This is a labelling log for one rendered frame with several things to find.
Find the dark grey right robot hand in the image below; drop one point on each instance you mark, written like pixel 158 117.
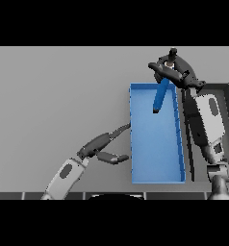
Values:
pixel 180 72

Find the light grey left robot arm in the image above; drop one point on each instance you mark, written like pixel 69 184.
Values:
pixel 65 177

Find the blue bin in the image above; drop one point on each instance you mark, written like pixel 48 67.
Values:
pixel 156 144

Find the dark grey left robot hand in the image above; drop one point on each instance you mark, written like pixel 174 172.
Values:
pixel 97 144

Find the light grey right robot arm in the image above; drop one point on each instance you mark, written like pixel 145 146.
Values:
pixel 207 128

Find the blue pipe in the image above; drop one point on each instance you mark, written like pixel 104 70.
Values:
pixel 161 96

